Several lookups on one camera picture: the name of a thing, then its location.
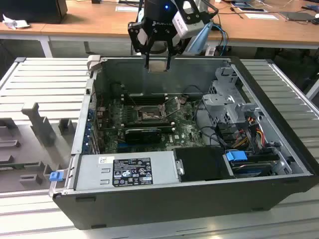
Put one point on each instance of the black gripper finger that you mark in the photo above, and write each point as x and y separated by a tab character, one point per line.
134	32
170	47

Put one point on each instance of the silver CPU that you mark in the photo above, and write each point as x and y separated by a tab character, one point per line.
158	66

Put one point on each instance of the black RAM slot bank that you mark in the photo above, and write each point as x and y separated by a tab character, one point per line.
145	98
147	123

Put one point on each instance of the CPU socket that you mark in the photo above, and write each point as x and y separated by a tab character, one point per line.
149	113

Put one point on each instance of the white paper sheet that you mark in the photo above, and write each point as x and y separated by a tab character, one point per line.
127	8
260	16

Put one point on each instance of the wooden desk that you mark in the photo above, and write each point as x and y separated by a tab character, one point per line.
99	20

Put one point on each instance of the metal drive cage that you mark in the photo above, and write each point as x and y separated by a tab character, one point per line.
219	102

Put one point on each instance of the green motherboard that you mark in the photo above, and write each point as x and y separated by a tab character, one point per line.
184	124

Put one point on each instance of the black graphics card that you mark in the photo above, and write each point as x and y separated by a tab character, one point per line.
143	135

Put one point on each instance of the black box on desk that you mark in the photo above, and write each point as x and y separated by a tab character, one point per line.
32	11

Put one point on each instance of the blue card retention clips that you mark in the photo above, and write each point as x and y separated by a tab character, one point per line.
88	132

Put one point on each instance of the crumpled white paper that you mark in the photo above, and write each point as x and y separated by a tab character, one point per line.
15	22

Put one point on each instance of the hard disk in blue carrier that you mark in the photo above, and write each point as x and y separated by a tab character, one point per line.
235	156

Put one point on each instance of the grey parts rack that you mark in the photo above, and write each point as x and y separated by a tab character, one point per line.
40	124

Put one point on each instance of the silver power supply unit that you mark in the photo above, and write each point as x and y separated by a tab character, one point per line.
89	171

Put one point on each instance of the black PC case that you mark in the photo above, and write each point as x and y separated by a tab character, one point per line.
174	206

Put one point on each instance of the blue case latch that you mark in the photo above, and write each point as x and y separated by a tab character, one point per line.
56	176

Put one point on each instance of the green RAM stick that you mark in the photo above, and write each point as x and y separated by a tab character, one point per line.
17	166

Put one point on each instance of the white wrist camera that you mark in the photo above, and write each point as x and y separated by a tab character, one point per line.
180	25

